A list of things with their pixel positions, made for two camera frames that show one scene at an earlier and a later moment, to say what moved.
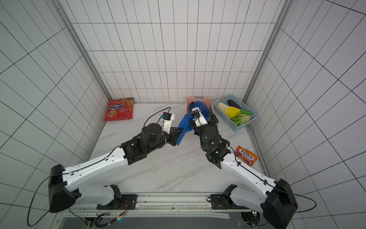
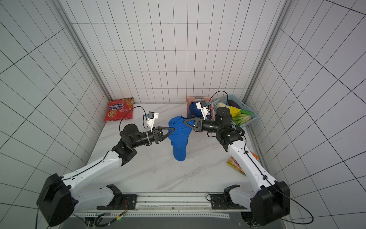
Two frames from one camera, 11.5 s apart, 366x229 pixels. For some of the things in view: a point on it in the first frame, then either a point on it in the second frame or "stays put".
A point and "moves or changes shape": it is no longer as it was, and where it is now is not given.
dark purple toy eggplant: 231,103 stays put
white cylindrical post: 167,118 to 152,116
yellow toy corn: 230,111 stays put
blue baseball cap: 185,127 moves or changes shape
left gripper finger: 173,129 to 159,128
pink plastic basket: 208,100 stays put
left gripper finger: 174,136 to 159,139
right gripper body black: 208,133 to 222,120
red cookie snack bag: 119,109 stays put
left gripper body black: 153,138 to 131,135
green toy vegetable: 242,118 stays put
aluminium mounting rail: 170,205 stays put
